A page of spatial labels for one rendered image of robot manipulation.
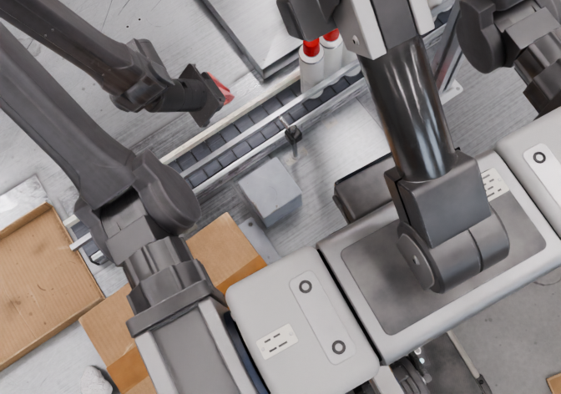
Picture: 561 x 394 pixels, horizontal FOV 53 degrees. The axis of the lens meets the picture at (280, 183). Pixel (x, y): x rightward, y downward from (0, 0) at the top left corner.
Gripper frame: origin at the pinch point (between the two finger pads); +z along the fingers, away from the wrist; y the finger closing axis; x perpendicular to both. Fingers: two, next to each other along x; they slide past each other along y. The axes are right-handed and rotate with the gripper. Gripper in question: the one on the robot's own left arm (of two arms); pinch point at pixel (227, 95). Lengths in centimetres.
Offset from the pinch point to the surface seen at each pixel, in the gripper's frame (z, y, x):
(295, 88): 25.1, 1.6, -0.8
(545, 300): 121, -79, 18
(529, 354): 111, -89, 31
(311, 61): 13.4, -2.4, -12.5
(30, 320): -20, -8, 61
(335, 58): 20.6, -2.6, -14.1
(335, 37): 16.2, -1.6, -18.3
